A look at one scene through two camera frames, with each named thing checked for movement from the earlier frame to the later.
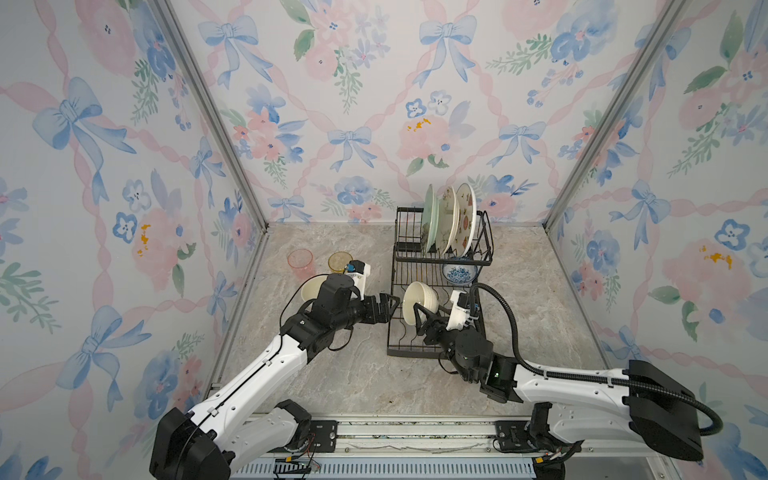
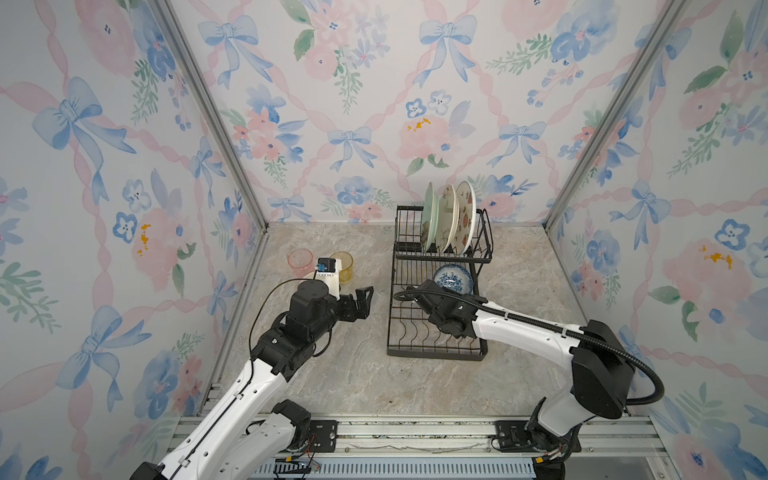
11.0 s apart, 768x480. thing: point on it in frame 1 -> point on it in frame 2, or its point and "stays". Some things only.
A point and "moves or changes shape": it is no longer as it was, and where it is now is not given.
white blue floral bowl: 460,273 moves or changes shape
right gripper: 435,323 -> 457,302
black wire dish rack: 434,289 stays
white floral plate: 466,222 stays
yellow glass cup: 339,260 stays
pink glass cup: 302,262 stays
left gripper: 384,314 -> 362,305
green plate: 431,219 stays
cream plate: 447,220 stays
